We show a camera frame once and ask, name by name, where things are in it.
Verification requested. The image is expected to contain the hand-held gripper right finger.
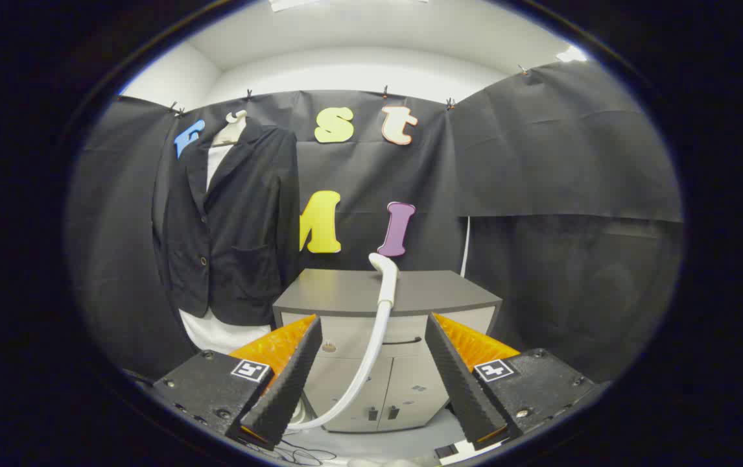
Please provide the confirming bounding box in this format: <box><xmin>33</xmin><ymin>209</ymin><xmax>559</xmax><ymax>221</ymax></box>
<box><xmin>424</xmin><ymin>313</ymin><xmax>599</xmax><ymax>451</ymax></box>

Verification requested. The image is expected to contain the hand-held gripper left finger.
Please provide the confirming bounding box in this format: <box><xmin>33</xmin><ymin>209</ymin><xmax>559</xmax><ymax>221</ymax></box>
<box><xmin>151</xmin><ymin>315</ymin><xmax>324</xmax><ymax>451</ymax></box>

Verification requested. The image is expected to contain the white garment steamer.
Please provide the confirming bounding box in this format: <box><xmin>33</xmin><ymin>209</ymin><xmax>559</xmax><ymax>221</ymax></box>
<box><xmin>284</xmin><ymin>252</ymin><xmax>400</xmax><ymax>433</ymax></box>

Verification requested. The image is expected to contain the black suit jacket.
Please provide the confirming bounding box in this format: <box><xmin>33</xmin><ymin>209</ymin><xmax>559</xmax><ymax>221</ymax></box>
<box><xmin>151</xmin><ymin>117</ymin><xmax>301</xmax><ymax>327</ymax></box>

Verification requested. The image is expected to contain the grey cabinet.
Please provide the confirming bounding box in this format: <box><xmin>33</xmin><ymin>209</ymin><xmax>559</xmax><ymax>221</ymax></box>
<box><xmin>272</xmin><ymin>269</ymin><xmax>503</xmax><ymax>433</ymax></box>

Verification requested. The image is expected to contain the black backdrop cloth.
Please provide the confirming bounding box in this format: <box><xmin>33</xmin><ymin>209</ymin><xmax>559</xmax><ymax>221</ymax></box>
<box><xmin>65</xmin><ymin>60</ymin><xmax>683</xmax><ymax>383</ymax></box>

